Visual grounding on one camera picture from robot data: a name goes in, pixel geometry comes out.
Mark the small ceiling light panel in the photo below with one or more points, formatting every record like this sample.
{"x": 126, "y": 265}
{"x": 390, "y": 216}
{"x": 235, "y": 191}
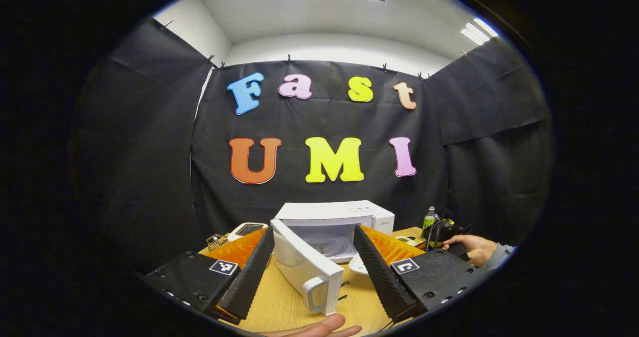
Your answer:
{"x": 478, "y": 31}

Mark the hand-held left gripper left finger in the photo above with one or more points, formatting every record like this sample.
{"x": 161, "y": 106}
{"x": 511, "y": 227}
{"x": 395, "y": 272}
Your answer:
{"x": 247, "y": 277}

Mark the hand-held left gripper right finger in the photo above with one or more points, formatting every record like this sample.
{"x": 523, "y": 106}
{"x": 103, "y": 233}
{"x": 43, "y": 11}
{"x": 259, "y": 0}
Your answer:
{"x": 379, "y": 277}

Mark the white plate with pink food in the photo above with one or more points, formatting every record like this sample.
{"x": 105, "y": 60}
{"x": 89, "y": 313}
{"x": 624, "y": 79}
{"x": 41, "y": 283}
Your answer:
{"x": 358, "y": 266}

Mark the black backdrop cloth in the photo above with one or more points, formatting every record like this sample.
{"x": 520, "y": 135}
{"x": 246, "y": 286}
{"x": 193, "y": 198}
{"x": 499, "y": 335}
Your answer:
{"x": 140, "y": 152}

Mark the green drink bottle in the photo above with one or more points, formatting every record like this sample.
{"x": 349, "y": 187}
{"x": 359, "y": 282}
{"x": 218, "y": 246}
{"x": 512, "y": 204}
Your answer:
{"x": 428, "y": 224}

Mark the white toaster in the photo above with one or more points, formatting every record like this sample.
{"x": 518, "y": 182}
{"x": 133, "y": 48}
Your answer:
{"x": 247, "y": 229}

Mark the white microwave oven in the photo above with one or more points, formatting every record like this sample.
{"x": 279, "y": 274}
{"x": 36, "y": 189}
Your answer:
{"x": 304, "y": 272}

